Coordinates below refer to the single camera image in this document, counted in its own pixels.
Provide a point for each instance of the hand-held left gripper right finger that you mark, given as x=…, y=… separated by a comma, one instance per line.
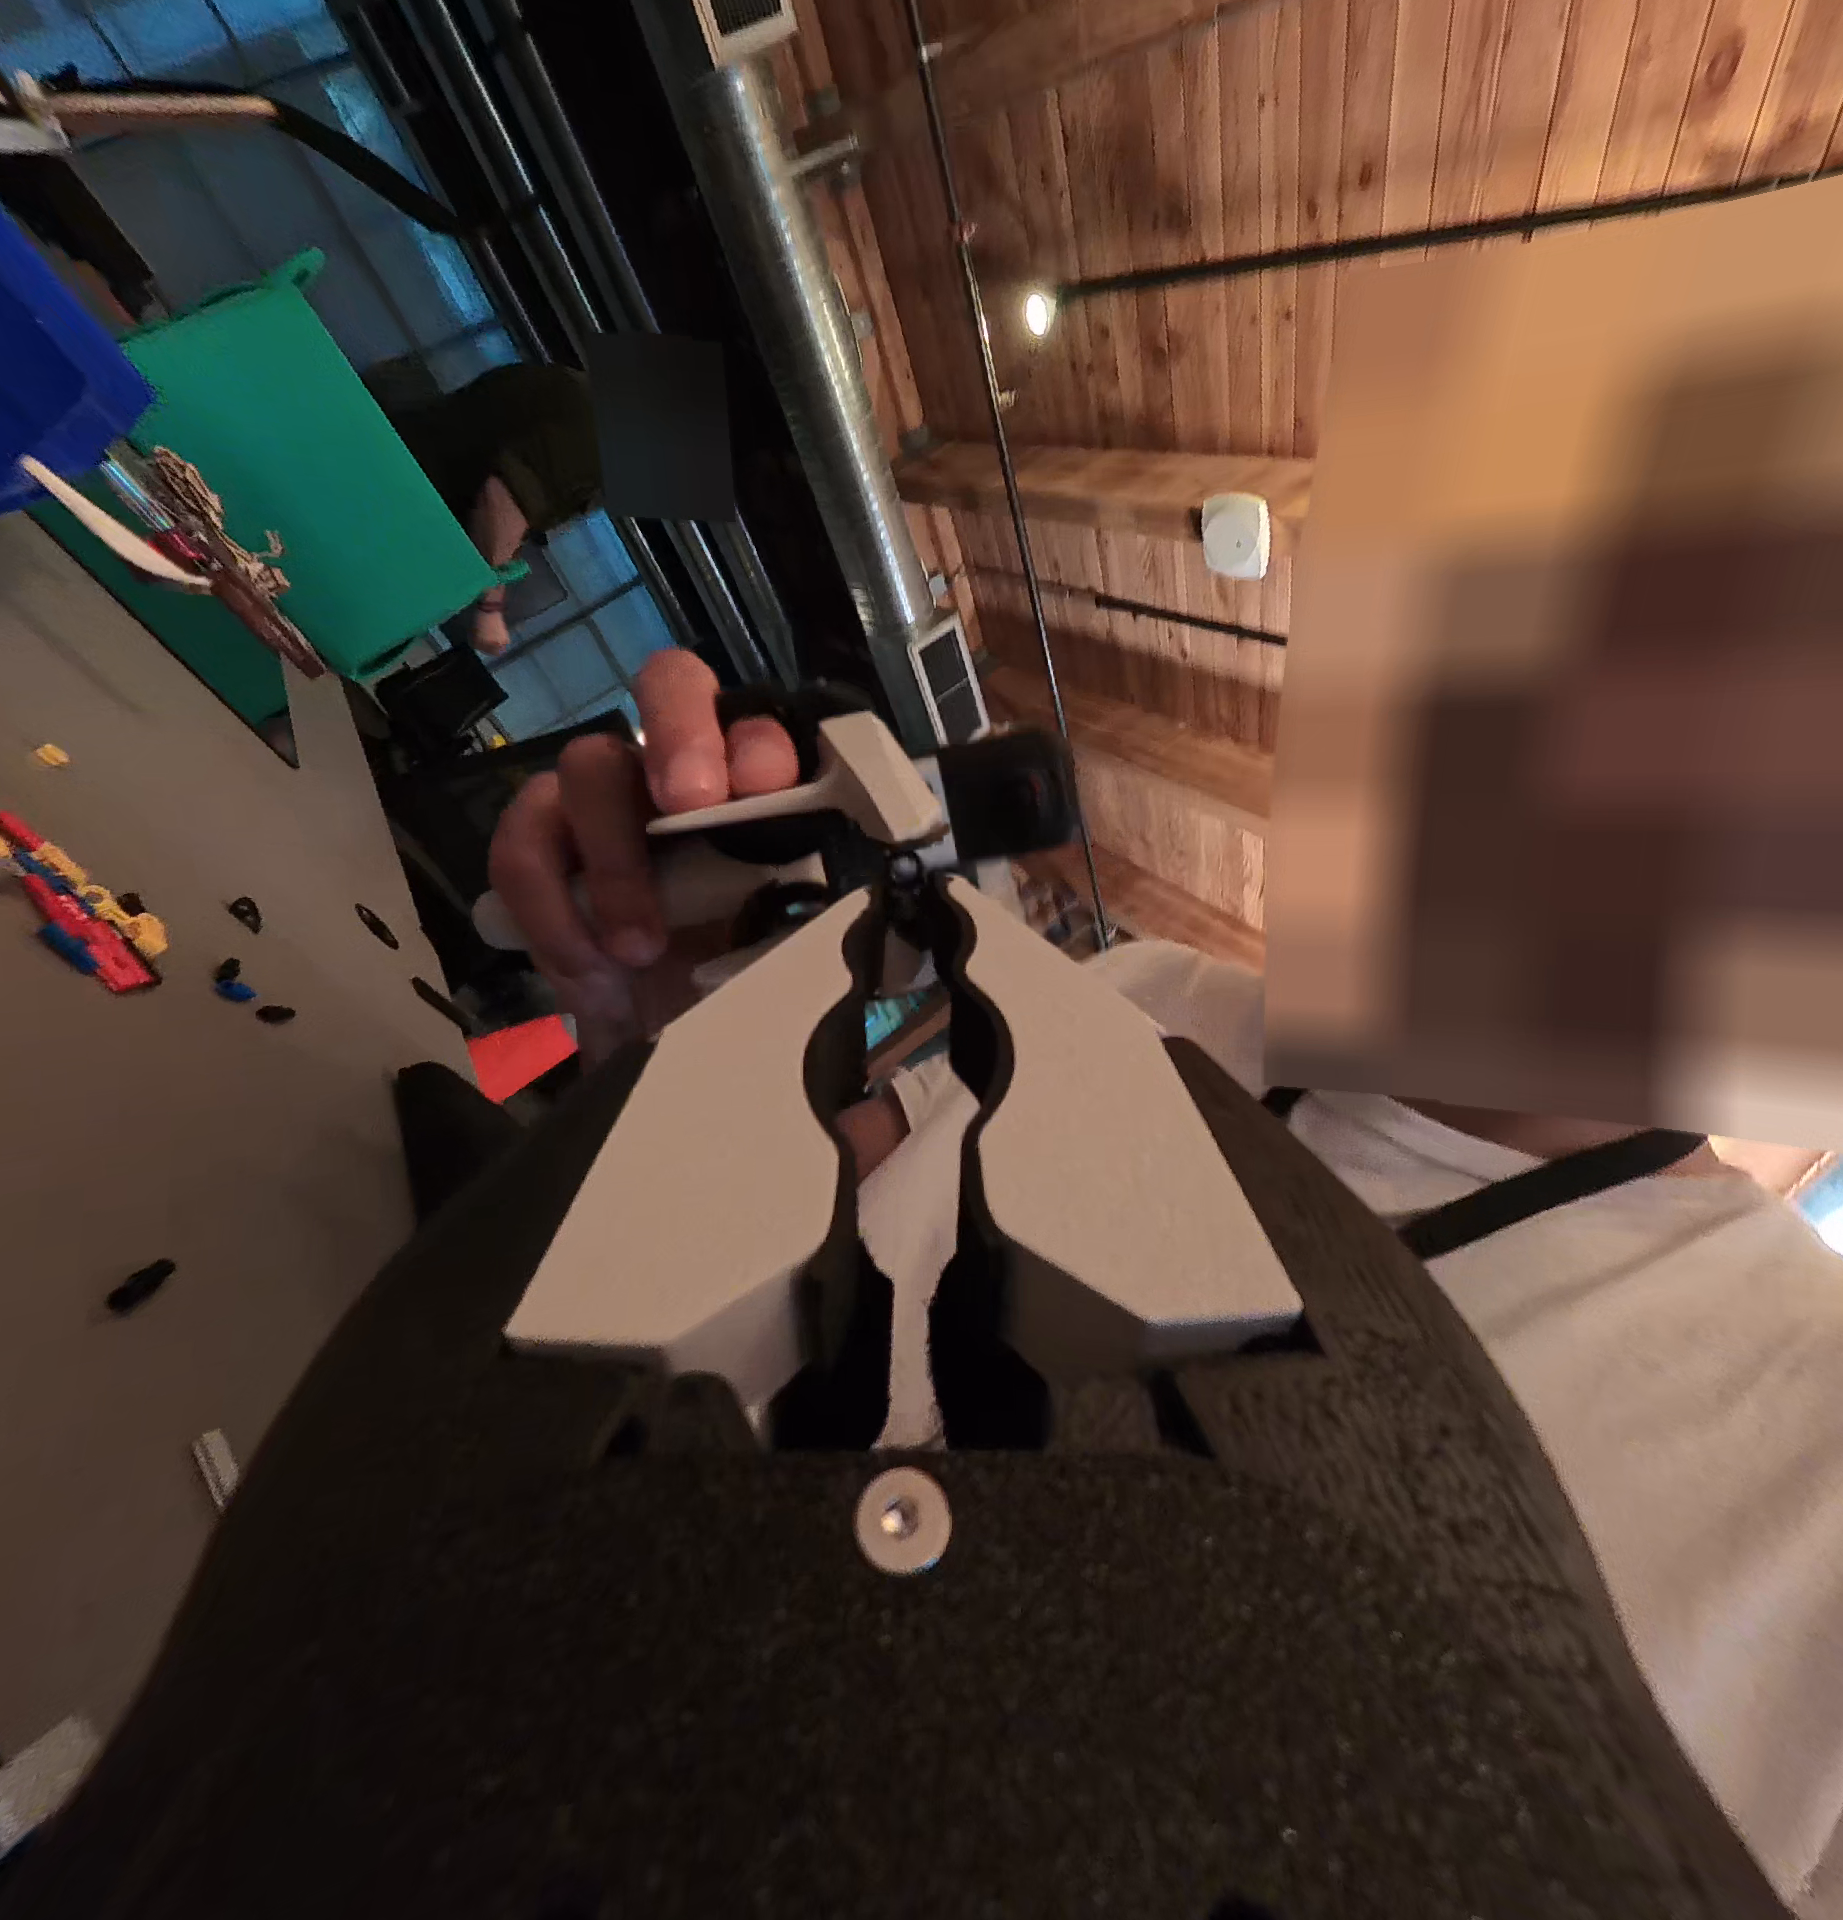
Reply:
x=1118, y=1186

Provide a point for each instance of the silver ventilation duct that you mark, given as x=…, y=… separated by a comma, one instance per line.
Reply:
x=816, y=374

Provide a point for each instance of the white air vent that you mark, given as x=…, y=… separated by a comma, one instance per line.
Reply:
x=948, y=683
x=750, y=23

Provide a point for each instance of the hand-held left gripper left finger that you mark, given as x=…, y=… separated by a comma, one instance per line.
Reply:
x=680, y=1202

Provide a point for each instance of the ceiling spot lamp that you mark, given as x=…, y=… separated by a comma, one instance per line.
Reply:
x=1039, y=313

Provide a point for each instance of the white wall sensor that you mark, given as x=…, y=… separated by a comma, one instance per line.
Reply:
x=1236, y=538

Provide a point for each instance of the green plastic bin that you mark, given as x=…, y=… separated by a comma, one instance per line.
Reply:
x=335, y=497

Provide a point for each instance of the grey toy beam piece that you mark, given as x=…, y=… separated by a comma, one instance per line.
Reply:
x=218, y=1470

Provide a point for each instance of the blue plastic bin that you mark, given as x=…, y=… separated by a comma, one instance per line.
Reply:
x=36, y=374

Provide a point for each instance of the scattered black toy pieces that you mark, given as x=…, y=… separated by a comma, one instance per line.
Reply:
x=141, y=1284

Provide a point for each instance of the person's white shirt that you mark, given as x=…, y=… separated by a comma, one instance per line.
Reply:
x=1610, y=1427

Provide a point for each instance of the person's right hand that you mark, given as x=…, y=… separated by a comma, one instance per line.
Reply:
x=591, y=840

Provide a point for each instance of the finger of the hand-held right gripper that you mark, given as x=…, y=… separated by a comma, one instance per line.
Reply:
x=882, y=780

